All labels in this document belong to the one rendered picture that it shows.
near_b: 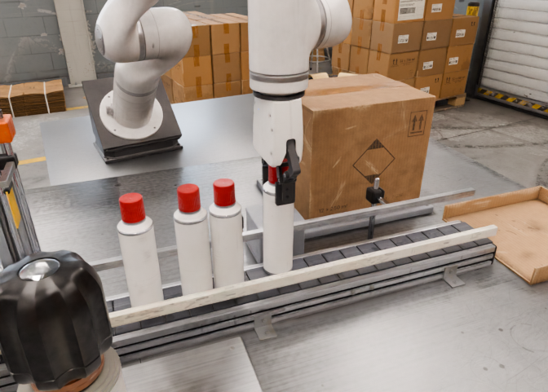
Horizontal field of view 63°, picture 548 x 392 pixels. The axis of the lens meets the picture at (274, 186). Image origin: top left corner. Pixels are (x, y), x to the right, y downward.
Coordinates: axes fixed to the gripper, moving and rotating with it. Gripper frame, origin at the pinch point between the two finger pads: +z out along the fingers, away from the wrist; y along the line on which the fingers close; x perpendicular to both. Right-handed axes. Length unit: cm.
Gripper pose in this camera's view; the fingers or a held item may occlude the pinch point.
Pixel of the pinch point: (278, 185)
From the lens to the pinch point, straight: 72.2
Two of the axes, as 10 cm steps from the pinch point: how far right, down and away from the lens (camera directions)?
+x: 9.4, -1.6, 3.1
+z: 0.0, 8.9, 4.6
